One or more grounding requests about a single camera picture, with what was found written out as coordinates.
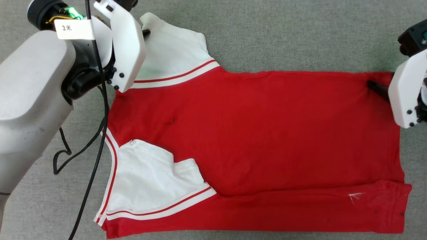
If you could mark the red and white jersey shirt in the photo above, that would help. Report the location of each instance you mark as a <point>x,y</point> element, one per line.
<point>250,133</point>

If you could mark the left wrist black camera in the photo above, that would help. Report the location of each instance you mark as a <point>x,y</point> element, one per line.
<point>128,3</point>

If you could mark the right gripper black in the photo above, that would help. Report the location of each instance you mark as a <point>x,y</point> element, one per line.
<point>423,113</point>

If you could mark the left gripper white camera mount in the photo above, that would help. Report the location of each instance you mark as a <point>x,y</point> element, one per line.
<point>126,50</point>

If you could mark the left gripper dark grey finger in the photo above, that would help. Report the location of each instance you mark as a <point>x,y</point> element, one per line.
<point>146,33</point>

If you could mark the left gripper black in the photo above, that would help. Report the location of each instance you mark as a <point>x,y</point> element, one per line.
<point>45,13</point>

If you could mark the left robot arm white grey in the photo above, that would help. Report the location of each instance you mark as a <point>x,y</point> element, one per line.
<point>30,100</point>

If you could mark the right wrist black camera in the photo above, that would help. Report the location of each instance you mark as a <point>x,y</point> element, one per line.
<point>412,40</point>

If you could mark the wrist black camera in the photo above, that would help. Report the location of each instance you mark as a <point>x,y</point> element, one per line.
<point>412,40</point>
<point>128,3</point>

